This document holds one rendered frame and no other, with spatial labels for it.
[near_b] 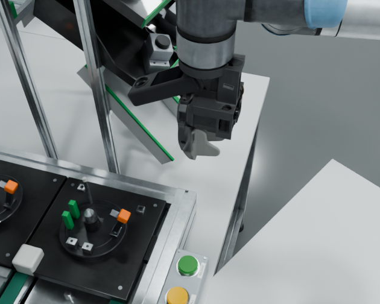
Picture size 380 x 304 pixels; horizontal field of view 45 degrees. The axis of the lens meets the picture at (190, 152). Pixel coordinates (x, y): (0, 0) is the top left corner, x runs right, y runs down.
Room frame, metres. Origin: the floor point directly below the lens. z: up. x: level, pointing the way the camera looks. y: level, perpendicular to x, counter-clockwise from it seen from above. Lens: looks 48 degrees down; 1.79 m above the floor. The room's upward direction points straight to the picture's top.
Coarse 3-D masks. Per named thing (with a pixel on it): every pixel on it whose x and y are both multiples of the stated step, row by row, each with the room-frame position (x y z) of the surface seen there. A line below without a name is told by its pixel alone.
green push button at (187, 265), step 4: (184, 256) 0.45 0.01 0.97; (188, 256) 0.45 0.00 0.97; (192, 256) 0.45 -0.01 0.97; (180, 260) 0.44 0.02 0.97; (184, 260) 0.44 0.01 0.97; (188, 260) 0.44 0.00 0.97; (192, 260) 0.44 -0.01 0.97; (196, 260) 0.44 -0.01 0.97; (180, 264) 0.43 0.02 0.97; (184, 264) 0.43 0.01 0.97; (188, 264) 0.43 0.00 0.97; (192, 264) 0.43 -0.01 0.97; (196, 264) 0.43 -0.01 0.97; (180, 268) 0.42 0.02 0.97; (184, 268) 0.42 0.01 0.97; (188, 268) 0.42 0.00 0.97; (192, 268) 0.42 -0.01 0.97; (196, 268) 0.42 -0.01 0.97; (180, 272) 0.42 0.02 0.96; (184, 272) 0.42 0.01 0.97; (188, 272) 0.42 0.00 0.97; (192, 272) 0.42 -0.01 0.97
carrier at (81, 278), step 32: (64, 192) 0.61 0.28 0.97; (96, 192) 0.61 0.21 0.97; (128, 192) 0.61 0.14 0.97; (64, 224) 0.51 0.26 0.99; (96, 224) 0.50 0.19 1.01; (128, 224) 0.53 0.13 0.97; (32, 256) 0.44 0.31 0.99; (64, 256) 0.45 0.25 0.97; (96, 256) 0.44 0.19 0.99; (128, 256) 0.45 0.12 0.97; (96, 288) 0.38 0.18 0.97; (128, 288) 0.38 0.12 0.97
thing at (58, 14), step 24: (48, 0) 0.77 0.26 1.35; (72, 0) 0.87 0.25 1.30; (96, 0) 0.88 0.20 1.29; (48, 24) 0.78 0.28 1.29; (72, 24) 0.75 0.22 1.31; (96, 24) 0.82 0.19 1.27; (120, 24) 0.85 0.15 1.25; (120, 48) 0.78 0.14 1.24; (120, 72) 0.71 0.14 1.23; (144, 72) 0.74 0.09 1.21
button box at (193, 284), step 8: (176, 256) 0.46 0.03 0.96; (200, 256) 0.46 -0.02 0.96; (176, 264) 0.44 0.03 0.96; (200, 264) 0.44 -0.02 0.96; (168, 272) 0.42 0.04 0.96; (176, 272) 0.42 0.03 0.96; (200, 272) 0.42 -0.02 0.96; (168, 280) 0.40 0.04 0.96; (176, 280) 0.40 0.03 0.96; (184, 280) 0.40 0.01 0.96; (192, 280) 0.40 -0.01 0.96; (200, 280) 0.40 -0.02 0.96; (168, 288) 0.39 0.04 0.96; (184, 288) 0.39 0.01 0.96; (192, 288) 0.39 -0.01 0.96; (200, 288) 0.39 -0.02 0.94; (160, 296) 0.37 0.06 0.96; (192, 296) 0.37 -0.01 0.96
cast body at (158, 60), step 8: (152, 40) 0.76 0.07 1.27; (160, 40) 0.76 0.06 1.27; (168, 40) 0.76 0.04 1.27; (144, 48) 0.78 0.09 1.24; (152, 48) 0.75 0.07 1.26; (160, 48) 0.75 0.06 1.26; (168, 48) 0.76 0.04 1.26; (144, 56) 0.77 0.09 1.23; (152, 56) 0.74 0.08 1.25; (160, 56) 0.75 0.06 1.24; (168, 56) 0.75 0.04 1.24; (144, 64) 0.76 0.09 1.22; (152, 64) 0.74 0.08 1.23; (160, 64) 0.74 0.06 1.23; (168, 64) 0.75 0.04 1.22; (152, 72) 0.74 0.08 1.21
